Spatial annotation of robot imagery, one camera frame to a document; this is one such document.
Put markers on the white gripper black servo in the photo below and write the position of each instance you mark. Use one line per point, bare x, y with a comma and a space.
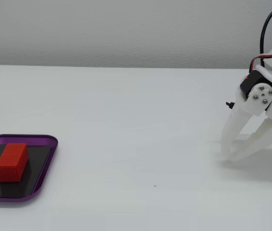
261, 96

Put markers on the red textured cube block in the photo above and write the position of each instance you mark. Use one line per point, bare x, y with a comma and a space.
11, 166

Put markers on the purple tray with black base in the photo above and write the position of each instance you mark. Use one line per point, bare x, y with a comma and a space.
42, 168

